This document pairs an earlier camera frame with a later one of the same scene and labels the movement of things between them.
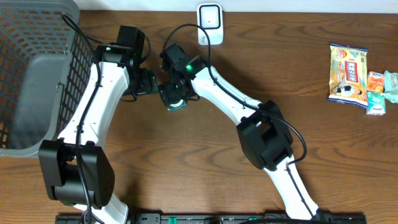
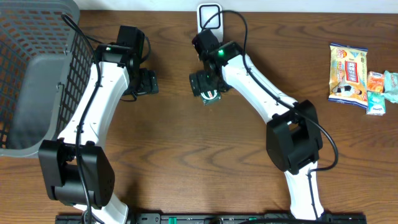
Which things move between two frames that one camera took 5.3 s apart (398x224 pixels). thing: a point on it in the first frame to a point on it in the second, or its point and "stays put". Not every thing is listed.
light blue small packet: [390, 86] stays put
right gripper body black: [170, 92] to [203, 82]
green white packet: [375, 103] stays put
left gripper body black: [148, 83] stays put
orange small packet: [375, 81] stays put
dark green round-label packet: [177, 106] to [211, 96]
